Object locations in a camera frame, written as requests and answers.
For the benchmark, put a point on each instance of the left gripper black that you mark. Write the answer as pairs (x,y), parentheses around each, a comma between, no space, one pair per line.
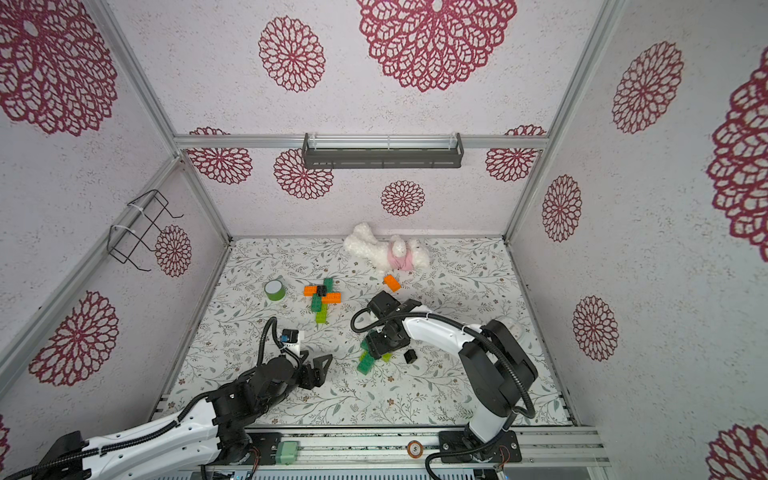
(319,374)

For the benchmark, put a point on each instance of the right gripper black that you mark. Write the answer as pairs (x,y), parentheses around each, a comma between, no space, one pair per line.
(387,341)

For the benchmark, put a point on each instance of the long lime green lego brick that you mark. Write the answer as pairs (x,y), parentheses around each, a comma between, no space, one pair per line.
(321,316)

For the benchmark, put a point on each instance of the dark green lego brick back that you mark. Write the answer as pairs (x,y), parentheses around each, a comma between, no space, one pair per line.
(366,363)

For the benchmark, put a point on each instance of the dark green lego brick front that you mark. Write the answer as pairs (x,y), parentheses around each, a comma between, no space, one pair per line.
(316,303)

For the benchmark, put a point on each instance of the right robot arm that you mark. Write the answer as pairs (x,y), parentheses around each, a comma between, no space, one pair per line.
(499,371)

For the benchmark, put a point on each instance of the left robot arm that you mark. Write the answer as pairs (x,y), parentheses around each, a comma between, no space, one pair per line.
(210,429)

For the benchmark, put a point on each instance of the white pink plush toy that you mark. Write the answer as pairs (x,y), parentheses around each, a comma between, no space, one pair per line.
(395,254)

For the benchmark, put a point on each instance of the green tape roll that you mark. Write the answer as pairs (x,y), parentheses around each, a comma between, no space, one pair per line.
(274,290)

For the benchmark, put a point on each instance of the green connector block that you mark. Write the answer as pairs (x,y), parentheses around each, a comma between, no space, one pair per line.
(286,453)

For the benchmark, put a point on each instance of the metal base rail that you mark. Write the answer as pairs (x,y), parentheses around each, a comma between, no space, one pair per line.
(362,452)

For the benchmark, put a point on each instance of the black wall shelf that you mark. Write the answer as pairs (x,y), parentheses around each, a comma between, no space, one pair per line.
(356,152)

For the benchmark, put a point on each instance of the black wire wall rack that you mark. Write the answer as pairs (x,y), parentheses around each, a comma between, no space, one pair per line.
(124,239)

